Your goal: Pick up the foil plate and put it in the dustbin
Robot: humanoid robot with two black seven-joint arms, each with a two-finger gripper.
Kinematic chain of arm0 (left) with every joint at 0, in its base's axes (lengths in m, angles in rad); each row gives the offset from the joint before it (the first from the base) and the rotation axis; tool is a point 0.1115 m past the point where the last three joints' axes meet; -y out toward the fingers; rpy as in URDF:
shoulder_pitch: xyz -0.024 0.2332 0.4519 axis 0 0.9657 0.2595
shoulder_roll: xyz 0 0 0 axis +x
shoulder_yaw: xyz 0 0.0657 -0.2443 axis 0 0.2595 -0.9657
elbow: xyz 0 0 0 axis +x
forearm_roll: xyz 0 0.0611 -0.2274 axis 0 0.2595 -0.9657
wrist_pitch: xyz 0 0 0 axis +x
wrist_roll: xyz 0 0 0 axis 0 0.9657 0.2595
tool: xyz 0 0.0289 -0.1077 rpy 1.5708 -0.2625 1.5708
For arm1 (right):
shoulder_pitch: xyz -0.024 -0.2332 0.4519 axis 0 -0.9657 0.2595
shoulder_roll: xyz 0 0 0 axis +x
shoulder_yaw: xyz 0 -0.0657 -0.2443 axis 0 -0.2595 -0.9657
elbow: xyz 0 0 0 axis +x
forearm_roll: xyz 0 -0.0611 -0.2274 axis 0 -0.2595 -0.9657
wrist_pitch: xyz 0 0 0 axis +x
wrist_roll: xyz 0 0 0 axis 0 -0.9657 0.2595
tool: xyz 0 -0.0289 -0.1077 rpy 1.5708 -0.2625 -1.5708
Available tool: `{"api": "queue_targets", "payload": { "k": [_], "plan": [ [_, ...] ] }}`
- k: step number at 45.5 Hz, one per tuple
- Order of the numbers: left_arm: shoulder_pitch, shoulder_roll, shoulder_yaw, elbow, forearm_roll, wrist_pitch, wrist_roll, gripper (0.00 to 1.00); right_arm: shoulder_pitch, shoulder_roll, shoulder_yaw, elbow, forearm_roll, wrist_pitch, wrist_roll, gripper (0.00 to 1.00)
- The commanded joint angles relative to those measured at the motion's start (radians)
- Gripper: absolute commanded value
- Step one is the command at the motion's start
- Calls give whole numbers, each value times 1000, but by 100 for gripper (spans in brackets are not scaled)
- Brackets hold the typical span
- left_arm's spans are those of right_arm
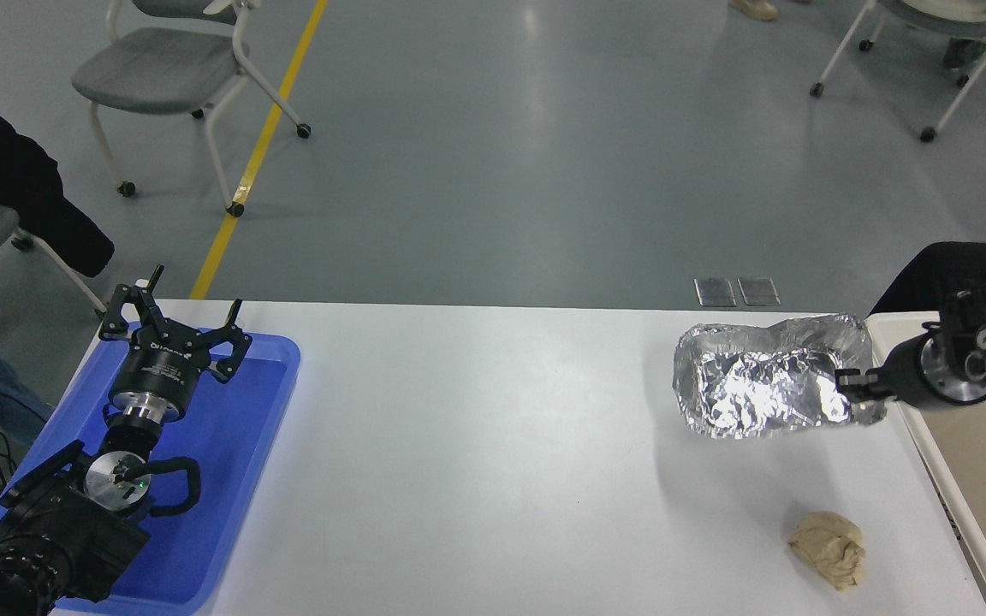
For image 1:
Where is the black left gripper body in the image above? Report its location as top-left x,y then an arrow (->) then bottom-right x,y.
110,330 -> 211,412

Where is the grey chair with white frame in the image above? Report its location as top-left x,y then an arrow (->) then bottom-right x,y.
72,0 -> 312,218

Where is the crumpled tan paper ball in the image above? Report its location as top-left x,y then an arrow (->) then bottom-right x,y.
788,511 -> 867,591

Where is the white frame wheeled chair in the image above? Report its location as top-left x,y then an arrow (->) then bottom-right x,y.
810,0 -> 986,143

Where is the metal floor plate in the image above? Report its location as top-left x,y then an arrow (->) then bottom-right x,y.
694,278 -> 738,307
738,277 -> 781,307

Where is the silver foil tray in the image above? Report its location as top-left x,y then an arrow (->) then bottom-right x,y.
673,314 -> 888,440

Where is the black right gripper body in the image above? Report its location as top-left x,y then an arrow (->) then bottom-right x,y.
887,335 -> 943,405

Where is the blue plastic tray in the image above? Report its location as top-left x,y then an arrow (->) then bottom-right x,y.
0,323 -> 301,615

